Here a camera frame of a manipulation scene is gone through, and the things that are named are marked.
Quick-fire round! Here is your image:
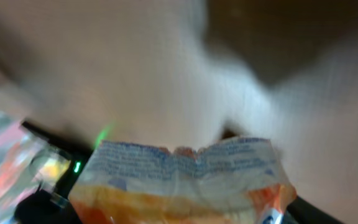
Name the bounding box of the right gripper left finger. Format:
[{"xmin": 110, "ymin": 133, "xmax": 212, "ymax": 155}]
[{"xmin": 14, "ymin": 190, "xmax": 82, "ymax": 224}]

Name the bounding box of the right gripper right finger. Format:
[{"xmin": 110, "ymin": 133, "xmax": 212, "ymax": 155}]
[{"xmin": 286, "ymin": 197, "xmax": 342, "ymax": 224}]

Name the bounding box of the red Top chocolate bar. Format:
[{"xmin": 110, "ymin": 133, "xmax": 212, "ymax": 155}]
[{"xmin": 0, "ymin": 111, "xmax": 68, "ymax": 223}]

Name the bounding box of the orange tissue pack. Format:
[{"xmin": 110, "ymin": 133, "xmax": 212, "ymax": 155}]
[{"xmin": 68, "ymin": 137, "xmax": 296, "ymax": 223}]

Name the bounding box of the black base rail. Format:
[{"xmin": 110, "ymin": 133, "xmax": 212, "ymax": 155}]
[{"xmin": 21, "ymin": 121, "xmax": 93, "ymax": 198}]

